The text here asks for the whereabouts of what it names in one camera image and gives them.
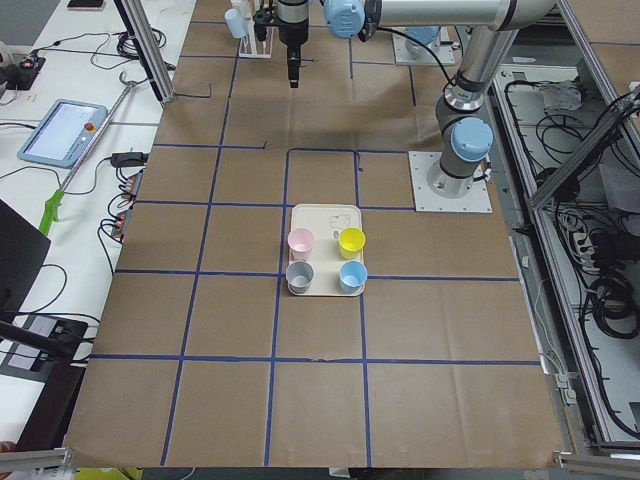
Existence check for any white wire cup rack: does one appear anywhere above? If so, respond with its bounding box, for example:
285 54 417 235
231 0 274 59

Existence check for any black power adapter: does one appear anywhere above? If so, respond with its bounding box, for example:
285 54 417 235
110 151 149 168

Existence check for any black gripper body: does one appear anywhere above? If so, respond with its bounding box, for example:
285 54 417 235
277 4 309 49

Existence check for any blue teach pendant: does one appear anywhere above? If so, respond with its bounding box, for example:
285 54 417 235
17 99 108 169

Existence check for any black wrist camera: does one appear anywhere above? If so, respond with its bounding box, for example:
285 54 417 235
253 6 277 42

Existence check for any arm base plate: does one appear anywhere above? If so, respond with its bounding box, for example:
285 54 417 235
392 26 460 66
408 151 492 214

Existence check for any pink plastic cup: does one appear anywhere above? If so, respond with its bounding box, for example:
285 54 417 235
287 228 315 260

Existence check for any grey plastic cup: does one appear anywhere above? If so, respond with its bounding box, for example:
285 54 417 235
286 260 314 294

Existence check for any aluminium frame post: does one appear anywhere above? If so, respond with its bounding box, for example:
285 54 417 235
114 0 175 104

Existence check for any cream plastic tray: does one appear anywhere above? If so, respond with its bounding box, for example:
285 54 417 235
289 204 365 297

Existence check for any yellow plastic cup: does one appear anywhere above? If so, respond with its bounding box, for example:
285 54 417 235
338 227 366 260

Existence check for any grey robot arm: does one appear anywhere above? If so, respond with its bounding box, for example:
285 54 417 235
323 1 553 199

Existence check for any metal reacher grabber tool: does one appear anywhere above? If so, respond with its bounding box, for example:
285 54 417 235
38 72 144 236

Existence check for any light blue plastic cup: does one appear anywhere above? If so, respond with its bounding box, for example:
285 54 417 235
224 8 247 39

